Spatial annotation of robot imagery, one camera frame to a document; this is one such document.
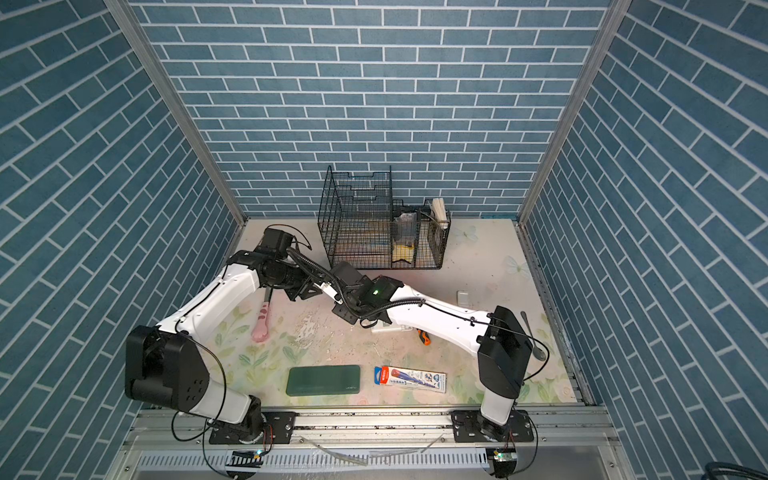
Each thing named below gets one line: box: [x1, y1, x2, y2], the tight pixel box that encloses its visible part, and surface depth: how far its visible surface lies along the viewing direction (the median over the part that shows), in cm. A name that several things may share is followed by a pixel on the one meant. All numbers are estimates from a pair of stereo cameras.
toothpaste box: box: [374, 366, 447, 394], surface depth 82 cm
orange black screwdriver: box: [416, 328, 431, 346], surface depth 90 cm
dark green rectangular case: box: [286, 365, 361, 396], surface depth 83 cm
